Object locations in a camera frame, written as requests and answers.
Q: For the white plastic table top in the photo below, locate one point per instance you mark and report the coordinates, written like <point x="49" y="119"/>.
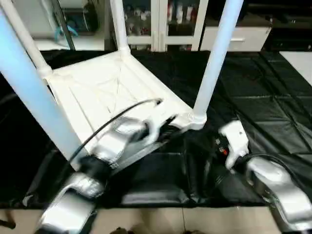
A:
<point x="97" y="83"/>

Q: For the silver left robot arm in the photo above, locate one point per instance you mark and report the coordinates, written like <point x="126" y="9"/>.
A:
<point x="117" y="141"/>

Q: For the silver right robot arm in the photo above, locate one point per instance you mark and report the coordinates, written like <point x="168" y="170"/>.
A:
<point x="278" y="187"/>

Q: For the black table mat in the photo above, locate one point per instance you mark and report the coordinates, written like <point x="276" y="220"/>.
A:
<point x="273" y="97"/>

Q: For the white glass door cabinet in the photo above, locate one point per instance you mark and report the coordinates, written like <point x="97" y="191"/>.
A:
<point x="158" y="24"/>

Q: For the white drawer unit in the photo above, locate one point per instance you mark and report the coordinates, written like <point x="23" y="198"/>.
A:
<point x="248" y="39"/>

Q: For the black metal workbench leg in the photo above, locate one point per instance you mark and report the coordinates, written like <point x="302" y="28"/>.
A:
<point x="7" y="224"/>

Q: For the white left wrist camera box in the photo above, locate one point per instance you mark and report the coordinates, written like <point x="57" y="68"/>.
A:
<point x="155" y="131"/>

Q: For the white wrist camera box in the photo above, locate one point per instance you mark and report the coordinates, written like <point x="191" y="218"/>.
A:
<point x="155" y="131"/>
<point x="234" y="134"/>

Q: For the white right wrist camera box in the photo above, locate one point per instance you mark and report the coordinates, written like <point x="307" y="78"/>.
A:
<point x="234" y="134"/>

